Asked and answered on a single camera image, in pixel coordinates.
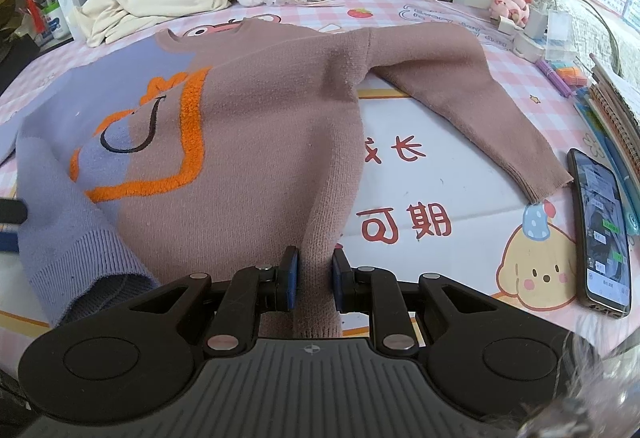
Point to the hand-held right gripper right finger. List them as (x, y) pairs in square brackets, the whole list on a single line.
[(340, 280)]

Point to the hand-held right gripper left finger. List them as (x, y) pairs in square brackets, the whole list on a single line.
[(291, 278)]

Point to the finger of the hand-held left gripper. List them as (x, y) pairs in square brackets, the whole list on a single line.
[(12, 211), (9, 239)]

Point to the purple and brown sweater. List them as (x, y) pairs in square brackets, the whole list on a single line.
[(260, 128)]

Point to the pink checked desk mat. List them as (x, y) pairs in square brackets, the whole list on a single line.
[(425, 198)]

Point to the white pen cup green rim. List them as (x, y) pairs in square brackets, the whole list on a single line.
[(56, 23)]

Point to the black smartphone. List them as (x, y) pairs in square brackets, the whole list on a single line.
[(602, 228)]

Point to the purple pens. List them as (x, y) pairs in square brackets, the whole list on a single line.
[(552, 77)]

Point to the stack of notebooks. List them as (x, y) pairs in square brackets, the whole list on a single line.
[(615, 113)]

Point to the pink pig toy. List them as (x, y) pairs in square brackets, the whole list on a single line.
[(510, 6)]

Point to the white quilted cloth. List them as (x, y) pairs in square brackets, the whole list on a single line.
[(590, 43)]

